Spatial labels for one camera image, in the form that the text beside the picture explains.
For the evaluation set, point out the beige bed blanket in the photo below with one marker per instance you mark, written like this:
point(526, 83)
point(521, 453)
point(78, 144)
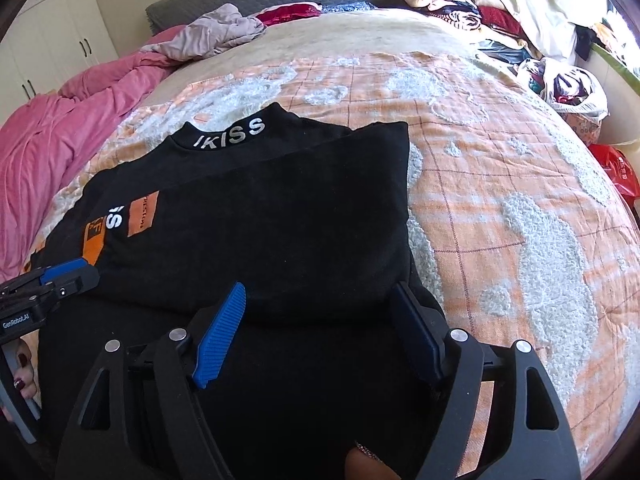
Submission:
point(375, 35)

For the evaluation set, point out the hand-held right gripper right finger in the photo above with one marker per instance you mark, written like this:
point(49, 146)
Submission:
point(417, 335)

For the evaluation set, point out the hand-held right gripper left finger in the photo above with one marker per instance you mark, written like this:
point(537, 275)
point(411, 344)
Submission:
point(220, 335)

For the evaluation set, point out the person's left hand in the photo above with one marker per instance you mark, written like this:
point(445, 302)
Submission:
point(25, 375)

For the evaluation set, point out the pile of mixed clothes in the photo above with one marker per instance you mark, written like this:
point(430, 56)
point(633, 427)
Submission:
point(465, 5)

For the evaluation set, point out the orange and white fleecy blanket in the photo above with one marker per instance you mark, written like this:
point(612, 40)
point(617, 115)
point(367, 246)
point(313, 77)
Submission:
point(500, 185)

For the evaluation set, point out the white plastic bag of clothes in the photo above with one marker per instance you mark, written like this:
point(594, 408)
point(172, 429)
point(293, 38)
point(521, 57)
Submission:
point(570, 87)

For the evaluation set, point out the mauve crumpled garment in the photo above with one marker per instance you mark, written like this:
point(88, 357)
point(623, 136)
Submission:
point(215, 32)

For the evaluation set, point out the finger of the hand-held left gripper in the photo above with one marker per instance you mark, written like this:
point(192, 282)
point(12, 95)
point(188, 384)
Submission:
point(62, 268)
point(77, 282)

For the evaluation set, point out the white wardrobe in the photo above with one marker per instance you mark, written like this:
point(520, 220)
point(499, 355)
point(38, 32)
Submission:
point(50, 35)

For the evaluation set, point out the red plastic bag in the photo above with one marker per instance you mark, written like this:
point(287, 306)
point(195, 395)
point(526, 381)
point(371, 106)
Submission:
point(617, 172)

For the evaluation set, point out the pink duvet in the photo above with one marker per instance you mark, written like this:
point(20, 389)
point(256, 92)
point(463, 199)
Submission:
point(75, 120)

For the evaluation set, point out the red garment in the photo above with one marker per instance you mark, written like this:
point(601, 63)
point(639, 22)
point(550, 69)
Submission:
point(292, 14)

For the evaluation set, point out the black shirt with orange patches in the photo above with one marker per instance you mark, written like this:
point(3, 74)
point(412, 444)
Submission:
point(275, 235)

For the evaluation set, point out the blue patterned cloth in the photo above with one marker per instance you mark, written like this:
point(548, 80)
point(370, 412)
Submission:
point(347, 7)

